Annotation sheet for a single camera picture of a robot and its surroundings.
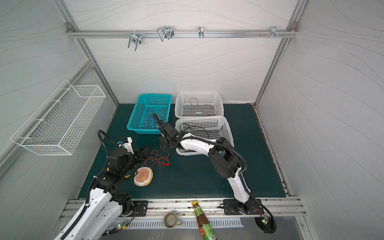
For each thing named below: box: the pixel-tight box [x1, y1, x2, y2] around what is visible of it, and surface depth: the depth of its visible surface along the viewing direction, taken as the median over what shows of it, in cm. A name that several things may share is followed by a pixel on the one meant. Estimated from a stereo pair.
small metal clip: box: [198, 26, 205, 39], surface depth 80 cm
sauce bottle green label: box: [191, 200, 217, 240], surface depth 67 cm
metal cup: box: [163, 211, 182, 229], surface depth 71 cm
